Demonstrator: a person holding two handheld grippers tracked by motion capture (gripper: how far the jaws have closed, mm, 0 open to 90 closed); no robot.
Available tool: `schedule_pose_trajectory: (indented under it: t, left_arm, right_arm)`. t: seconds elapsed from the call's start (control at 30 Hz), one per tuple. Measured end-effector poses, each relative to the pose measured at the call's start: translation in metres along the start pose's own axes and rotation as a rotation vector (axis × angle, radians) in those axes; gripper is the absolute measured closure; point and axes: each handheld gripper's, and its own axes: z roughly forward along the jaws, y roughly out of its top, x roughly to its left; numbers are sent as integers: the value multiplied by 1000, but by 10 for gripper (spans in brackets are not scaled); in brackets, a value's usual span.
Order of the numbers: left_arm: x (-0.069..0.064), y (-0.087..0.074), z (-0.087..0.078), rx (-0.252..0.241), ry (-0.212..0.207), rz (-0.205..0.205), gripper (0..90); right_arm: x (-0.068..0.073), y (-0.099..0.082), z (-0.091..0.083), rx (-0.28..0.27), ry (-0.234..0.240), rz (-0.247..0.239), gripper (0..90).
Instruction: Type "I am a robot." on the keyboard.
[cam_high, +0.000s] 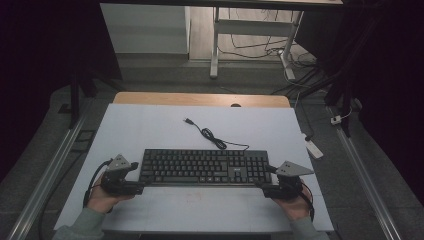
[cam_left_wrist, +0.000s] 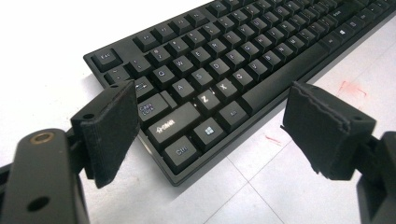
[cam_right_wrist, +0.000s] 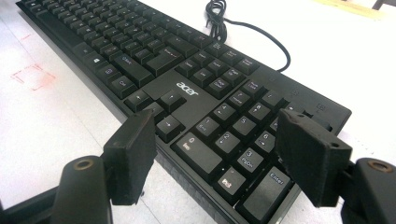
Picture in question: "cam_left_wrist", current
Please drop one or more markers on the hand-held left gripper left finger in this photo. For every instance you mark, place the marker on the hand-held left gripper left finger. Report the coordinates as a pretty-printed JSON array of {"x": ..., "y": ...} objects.
[{"x": 109, "y": 133}]

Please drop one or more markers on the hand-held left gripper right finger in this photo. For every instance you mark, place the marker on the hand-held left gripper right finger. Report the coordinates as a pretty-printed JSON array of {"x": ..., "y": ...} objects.
[{"x": 323, "y": 133}]

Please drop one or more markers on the black computer keyboard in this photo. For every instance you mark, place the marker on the black computer keyboard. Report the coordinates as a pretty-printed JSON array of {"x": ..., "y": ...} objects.
[{"x": 218, "y": 68}]

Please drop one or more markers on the white table cover sheet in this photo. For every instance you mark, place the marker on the white table cover sheet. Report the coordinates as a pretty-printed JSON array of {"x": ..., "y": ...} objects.
[{"x": 46, "y": 46}]

